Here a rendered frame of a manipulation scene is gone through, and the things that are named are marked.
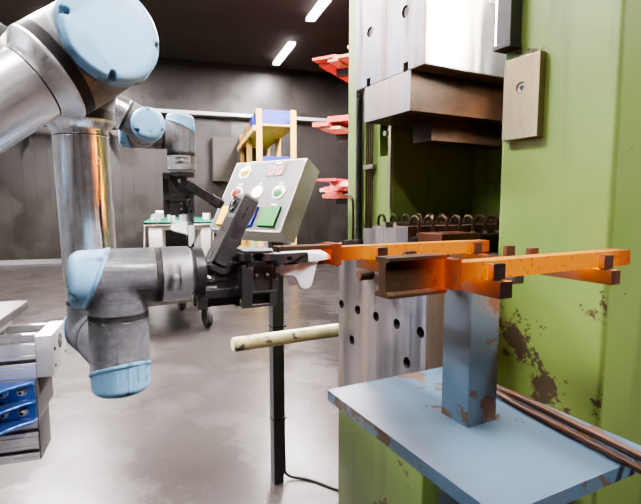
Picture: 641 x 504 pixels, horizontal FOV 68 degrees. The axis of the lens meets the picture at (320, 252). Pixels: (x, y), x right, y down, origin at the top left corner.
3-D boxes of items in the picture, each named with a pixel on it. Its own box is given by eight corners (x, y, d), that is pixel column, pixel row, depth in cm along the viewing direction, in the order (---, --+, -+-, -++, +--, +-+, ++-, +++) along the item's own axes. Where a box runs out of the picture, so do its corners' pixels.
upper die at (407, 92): (410, 110, 113) (410, 69, 112) (364, 123, 131) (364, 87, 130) (528, 124, 133) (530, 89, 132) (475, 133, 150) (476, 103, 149)
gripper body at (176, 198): (163, 216, 133) (162, 172, 132) (195, 216, 135) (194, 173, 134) (163, 216, 126) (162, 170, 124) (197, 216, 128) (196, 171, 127)
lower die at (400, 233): (407, 257, 117) (407, 223, 116) (362, 250, 134) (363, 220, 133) (523, 250, 136) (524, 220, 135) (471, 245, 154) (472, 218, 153)
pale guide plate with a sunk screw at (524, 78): (536, 136, 97) (540, 49, 95) (501, 141, 105) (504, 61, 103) (543, 136, 98) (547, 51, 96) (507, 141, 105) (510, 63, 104)
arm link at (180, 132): (160, 115, 130) (192, 118, 133) (161, 156, 131) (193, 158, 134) (164, 110, 122) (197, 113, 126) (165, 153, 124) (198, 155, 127)
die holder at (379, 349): (423, 463, 105) (427, 266, 101) (337, 401, 139) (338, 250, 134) (580, 412, 132) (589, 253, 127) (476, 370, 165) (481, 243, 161)
